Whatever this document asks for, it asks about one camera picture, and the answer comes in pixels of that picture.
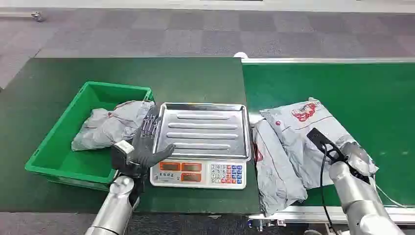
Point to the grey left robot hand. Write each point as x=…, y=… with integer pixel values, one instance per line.
x=144, y=152

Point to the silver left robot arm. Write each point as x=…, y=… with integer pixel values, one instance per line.
x=115, y=211

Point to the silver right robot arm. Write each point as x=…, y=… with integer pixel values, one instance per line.
x=356, y=194

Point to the crumpled grey parcel bag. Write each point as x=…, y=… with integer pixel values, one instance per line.
x=107, y=126

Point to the white electronic weighing scale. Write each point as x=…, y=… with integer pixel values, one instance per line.
x=197, y=175

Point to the steel scale tray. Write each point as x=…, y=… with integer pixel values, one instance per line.
x=202, y=133

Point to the green plastic crate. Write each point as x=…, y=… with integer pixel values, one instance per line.
x=58, y=152

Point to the long grey parcel bag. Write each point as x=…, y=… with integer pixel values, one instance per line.
x=275, y=175

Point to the white round knob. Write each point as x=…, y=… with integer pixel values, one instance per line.
x=240, y=55

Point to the grey parcel bag red print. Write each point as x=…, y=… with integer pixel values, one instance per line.
x=298, y=129

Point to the grey caster wheel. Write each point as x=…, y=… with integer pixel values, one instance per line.
x=38, y=16

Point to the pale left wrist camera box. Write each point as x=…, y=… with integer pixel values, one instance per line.
x=124, y=146

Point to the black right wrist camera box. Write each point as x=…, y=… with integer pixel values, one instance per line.
x=317, y=136

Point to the green conveyor belt aluminium frame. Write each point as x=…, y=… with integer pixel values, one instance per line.
x=356, y=87

